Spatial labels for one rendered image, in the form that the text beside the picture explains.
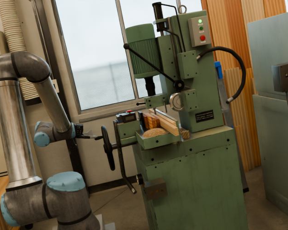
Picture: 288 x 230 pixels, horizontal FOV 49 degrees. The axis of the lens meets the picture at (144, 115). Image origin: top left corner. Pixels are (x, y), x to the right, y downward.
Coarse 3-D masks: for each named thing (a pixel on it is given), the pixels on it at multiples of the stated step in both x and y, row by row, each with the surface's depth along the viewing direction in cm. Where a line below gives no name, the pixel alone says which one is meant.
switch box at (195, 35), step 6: (192, 18) 179; (198, 18) 179; (204, 18) 180; (192, 24) 179; (204, 24) 180; (192, 30) 180; (198, 30) 180; (204, 30) 181; (192, 36) 182; (198, 36) 181; (192, 42) 184; (198, 42) 181; (204, 42) 182; (210, 42) 183
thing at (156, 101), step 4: (148, 96) 200; (152, 96) 196; (156, 96) 195; (160, 96) 195; (164, 96) 196; (144, 100) 199; (148, 100) 194; (152, 100) 195; (156, 100) 195; (160, 100) 196; (148, 104) 195; (152, 104) 195; (156, 104) 196; (160, 104) 196; (168, 104) 197; (148, 108) 195
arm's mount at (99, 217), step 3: (96, 216) 150; (99, 216) 150; (99, 219) 147; (102, 219) 149; (99, 222) 144; (102, 222) 146; (57, 225) 149; (102, 225) 142; (54, 228) 147; (102, 228) 139
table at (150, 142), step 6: (138, 132) 183; (168, 132) 169; (126, 138) 187; (132, 138) 187; (138, 138) 182; (144, 138) 167; (150, 138) 167; (156, 138) 168; (162, 138) 168; (168, 138) 169; (174, 138) 170; (180, 138) 170; (144, 144) 167; (150, 144) 167; (156, 144) 168; (162, 144) 169
